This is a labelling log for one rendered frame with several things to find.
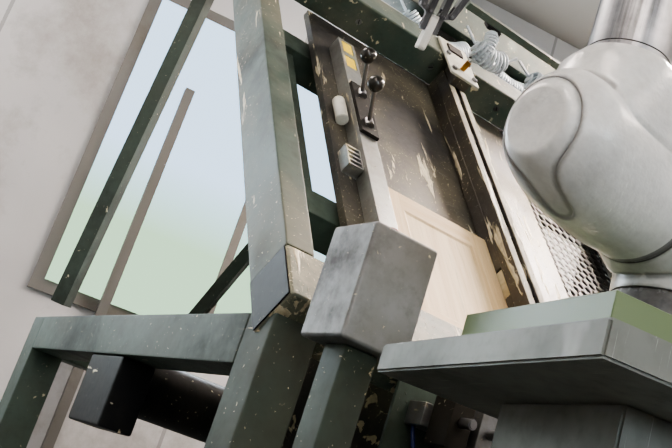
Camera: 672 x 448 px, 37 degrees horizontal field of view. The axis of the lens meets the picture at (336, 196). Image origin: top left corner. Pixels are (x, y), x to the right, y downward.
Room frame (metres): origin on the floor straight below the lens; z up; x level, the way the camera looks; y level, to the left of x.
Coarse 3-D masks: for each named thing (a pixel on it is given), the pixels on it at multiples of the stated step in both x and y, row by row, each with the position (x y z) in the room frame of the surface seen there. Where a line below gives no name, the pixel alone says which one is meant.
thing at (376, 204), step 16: (336, 48) 2.28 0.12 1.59; (352, 48) 2.30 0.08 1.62; (336, 64) 2.25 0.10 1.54; (336, 80) 2.22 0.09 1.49; (352, 80) 2.18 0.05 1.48; (352, 112) 2.10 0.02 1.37; (352, 128) 2.08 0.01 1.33; (352, 144) 2.06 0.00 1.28; (368, 144) 2.04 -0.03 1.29; (368, 160) 2.00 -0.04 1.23; (368, 176) 1.96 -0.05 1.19; (384, 176) 2.00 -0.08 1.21; (368, 192) 1.94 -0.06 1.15; (384, 192) 1.96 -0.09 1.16; (368, 208) 1.93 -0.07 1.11; (384, 208) 1.92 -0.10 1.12
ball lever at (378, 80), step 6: (372, 78) 1.98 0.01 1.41; (378, 78) 1.97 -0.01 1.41; (372, 84) 1.98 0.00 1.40; (378, 84) 1.98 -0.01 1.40; (372, 90) 1.99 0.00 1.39; (378, 90) 1.99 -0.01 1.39; (372, 96) 2.01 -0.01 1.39; (372, 102) 2.03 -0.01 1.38; (372, 108) 2.04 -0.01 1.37; (372, 114) 2.06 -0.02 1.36; (366, 120) 2.07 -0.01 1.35; (372, 120) 2.07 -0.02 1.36; (372, 126) 2.07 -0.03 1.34
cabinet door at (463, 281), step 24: (408, 216) 2.01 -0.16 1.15; (432, 216) 2.07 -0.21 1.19; (432, 240) 2.02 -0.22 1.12; (456, 240) 2.08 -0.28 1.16; (480, 240) 2.15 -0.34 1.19; (456, 264) 2.02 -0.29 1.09; (480, 264) 2.08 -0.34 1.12; (432, 288) 1.90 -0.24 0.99; (456, 288) 1.96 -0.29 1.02; (480, 288) 2.02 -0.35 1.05; (432, 312) 1.84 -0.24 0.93; (456, 312) 1.91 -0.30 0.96
